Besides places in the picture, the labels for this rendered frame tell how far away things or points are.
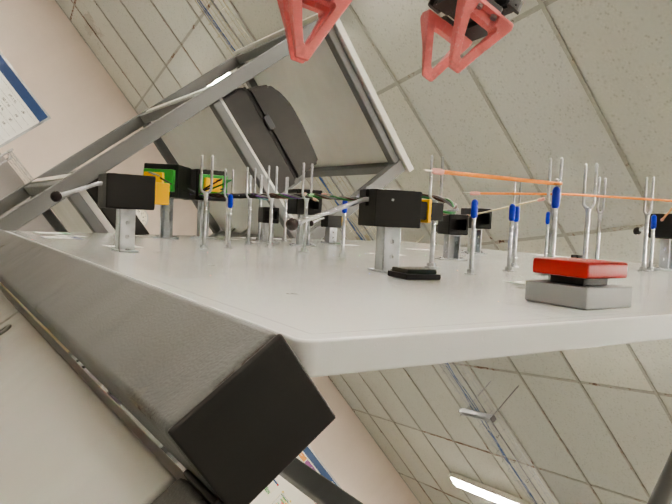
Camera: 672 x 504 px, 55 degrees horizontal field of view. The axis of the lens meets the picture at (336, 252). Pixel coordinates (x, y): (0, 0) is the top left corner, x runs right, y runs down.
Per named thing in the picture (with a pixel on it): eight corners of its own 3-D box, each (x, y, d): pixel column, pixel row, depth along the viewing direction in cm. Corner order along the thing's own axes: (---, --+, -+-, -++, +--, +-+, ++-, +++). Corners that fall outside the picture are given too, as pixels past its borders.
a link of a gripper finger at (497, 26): (451, 94, 76) (483, 25, 77) (488, 83, 69) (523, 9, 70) (406, 61, 73) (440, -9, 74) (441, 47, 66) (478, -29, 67)
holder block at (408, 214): (357, 225, 72) (359, 189, 72) (401, 227, 74) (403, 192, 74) (374, 226, 68) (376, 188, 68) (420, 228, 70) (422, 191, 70)
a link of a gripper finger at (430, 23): (438, 97, 78) (469, 31, 79) (473, 88, 71) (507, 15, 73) (394, 66, 75) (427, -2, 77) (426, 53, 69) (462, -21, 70)
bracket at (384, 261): (367, 269, 73) (369, 225, 73) (386, 270, 74) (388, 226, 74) (386, 274, 69) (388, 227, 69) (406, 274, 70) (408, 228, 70)
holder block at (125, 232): (45, 248, 81) (47, 169, 81) (143, 250, 88) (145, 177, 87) (52, 251, 77) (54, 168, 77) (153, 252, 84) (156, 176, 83)
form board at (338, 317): (4, 241, 128) (4, 230, 128) (404, 249, 184) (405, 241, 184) (299, 387, 30) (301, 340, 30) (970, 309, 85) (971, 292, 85)
